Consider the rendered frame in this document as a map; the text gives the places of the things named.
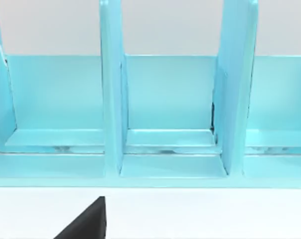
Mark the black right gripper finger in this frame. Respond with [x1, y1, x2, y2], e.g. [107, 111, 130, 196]
[53, 196, 107, 239]

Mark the light blue rack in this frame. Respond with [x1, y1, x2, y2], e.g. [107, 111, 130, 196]
[0, 0, 301, 189]

